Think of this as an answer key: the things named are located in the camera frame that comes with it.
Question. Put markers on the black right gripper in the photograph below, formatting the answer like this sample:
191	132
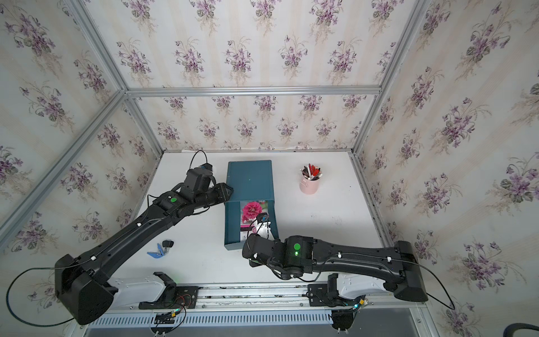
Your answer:
274	241

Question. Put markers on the blue keychain with key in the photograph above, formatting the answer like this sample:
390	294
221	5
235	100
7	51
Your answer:
162	249

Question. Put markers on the pink flower seed bag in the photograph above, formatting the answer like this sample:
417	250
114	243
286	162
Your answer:
248	212

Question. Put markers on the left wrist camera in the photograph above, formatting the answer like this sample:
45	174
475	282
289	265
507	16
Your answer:
207	166

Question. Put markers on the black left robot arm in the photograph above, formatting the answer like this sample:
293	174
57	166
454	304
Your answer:
82	283

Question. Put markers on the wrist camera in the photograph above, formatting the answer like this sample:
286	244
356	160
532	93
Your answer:
262	225
207	166

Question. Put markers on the pink pen cup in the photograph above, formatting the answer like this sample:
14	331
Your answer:
309	187

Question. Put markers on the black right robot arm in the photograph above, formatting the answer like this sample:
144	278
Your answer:
299	255

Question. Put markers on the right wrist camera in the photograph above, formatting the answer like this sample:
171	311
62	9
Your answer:
262	225

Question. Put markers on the red and black pens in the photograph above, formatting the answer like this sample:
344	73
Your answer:
311	172

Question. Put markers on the aluminium front rail frame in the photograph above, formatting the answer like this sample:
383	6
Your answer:
267	305

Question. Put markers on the teal three-drawer cabinet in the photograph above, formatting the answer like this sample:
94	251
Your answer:
251	180

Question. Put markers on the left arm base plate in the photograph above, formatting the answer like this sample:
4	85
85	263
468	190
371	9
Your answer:
173	298

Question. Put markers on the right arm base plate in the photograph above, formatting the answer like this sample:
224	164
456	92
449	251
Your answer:
320	295

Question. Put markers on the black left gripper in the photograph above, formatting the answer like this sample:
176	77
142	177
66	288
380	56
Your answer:
220	188

